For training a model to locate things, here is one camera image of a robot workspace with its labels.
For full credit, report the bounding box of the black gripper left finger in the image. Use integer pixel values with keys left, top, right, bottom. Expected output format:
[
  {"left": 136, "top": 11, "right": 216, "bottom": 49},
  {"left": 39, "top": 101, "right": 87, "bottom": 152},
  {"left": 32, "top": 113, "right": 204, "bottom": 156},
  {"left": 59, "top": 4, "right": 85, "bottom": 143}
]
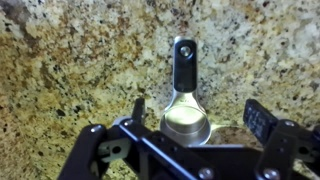
[{"left": 131, "top": 98, "right": 145, "bottom": 124}]

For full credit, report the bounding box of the medium metal measuring cup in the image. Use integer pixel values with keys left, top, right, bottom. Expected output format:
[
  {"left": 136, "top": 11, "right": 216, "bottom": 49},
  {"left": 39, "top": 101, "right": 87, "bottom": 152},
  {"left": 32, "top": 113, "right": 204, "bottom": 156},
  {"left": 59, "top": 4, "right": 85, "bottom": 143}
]
[{"left": 160, "top": 36, "right": 211, "bottom": 146}]

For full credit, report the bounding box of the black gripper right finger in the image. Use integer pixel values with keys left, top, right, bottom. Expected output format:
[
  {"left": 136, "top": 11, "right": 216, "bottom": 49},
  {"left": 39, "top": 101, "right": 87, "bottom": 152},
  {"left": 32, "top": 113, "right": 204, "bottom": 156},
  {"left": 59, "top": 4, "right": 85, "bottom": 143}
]
[{"left": 243, "top": 99, "right": 278, "bottom": 145}]

